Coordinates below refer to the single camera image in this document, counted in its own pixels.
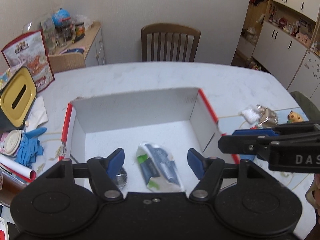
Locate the silver foil snack bag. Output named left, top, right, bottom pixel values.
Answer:
left=257, top=105, right=278, bottom=128

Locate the bag of white pellets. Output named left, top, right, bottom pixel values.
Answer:
left=240, top=107, right=260, bottom=124

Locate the orange spotted animal toy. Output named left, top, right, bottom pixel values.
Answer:
left=287, top=111, right=304, bottom=124

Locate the white green plastic pouch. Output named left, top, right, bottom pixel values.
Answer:
left=136, top=142, right=184, bottom=193

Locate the person right hand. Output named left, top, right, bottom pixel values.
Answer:
left=305, top=179, right=319, bottom=224

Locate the green upholstered chair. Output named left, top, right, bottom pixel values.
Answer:
left=290, top=91, right=320, bottom=121

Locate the red white cardboard box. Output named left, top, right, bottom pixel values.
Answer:
left=61, top=87, right=239, bottom=193

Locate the blue rubber glove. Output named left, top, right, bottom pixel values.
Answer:
left=15, top=127, right=47, bottom=168

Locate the white paper napkin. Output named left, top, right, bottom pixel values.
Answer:
left=24, top=96, right=48, bottom=132

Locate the red white rolled paper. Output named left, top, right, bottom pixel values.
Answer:
left=1, top=154, right=36, bottom=183

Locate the white paper cup lid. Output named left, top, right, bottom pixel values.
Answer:
left=1, top=129, right=22, bottom=157

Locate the yellow tissue box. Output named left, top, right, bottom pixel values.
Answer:
left=1, top=67, right=37, bottom=132

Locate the wooden side cabinet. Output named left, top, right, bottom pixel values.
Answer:
left=49, top=21, right=106, bottom=74

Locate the brown wooden chair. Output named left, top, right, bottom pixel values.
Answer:
left=140, top=23, right=201, bottom=62

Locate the red printed snack bag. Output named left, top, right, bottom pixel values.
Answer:
left=2, top=30, right=54, bottom=92

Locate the dark jar orange label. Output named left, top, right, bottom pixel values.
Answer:
left=74, top=22, right=85, bottom=36

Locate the blue globe toy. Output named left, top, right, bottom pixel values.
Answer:
left=52, top=8, right=70, bottom=27

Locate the white wall cabinet unit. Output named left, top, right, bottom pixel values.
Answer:
left=232, top=0, right=319, bottom=98

